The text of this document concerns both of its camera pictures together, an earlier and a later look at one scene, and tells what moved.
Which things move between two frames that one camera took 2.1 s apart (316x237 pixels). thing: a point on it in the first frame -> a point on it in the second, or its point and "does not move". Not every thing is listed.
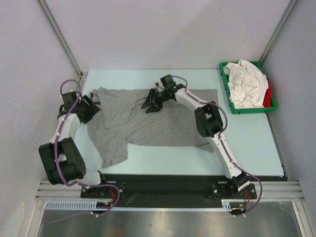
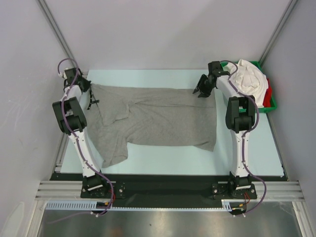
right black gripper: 157,105 -> 205,93
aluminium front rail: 269,190 does not move
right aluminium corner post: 290,10 does not move
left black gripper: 93,109 -> 87,84
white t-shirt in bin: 247,84 does not move
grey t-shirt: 121,122 does not move
